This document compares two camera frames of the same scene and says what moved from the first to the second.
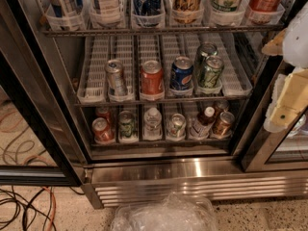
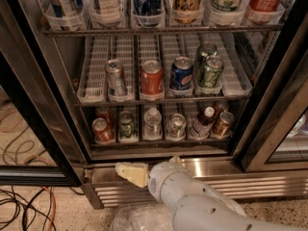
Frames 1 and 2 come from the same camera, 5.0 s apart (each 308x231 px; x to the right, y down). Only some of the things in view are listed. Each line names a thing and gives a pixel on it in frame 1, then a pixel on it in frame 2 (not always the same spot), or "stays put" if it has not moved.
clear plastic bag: x=173 y=212 stays put
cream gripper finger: x=275 y=46 to x=175 y=160
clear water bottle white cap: x=152 y=127 stays put
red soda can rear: x=103 y=113 stays put
